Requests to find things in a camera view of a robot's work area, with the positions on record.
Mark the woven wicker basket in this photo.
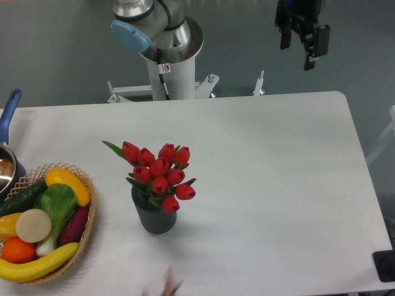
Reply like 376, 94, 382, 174
5, 163, 97, 284

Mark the yellow banana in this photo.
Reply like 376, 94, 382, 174
1, 242, 79, 283

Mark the black cable on pedestal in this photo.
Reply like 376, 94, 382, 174
156, 48, 171, 101

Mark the green cucumber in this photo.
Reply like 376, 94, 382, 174
1, 181, 48, 216

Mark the purple sweet potato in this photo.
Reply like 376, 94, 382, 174
59, 207, 89, 246

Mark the black device at table edge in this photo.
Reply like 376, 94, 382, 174
372, 250, 394, 282

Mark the yellow pepper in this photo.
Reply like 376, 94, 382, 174
0, 213, 22, 242

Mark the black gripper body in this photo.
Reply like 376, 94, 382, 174
275, 0, 323, 35

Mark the dark grey ribbed vase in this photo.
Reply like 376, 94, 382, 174
131, 187, 177, 234

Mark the red tulip bouquet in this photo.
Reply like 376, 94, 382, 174
103, 141, 196, 213

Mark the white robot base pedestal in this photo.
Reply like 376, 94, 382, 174
107, 54, 220, 103

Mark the green bok choy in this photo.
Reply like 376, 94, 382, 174
34, 184, 77, 257

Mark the beige round disc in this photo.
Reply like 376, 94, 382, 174
15, 208, 52, 243

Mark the orange fruit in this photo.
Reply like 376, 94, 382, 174
1, 237, 36, 264

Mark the blue handled saucepan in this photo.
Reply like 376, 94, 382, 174
1, 89, 25, 203

